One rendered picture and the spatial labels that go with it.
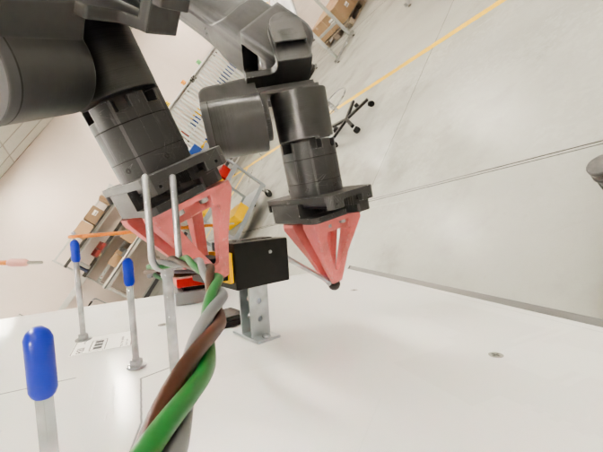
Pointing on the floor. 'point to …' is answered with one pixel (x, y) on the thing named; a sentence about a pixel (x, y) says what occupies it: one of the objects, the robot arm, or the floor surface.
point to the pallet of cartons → (345, 11)
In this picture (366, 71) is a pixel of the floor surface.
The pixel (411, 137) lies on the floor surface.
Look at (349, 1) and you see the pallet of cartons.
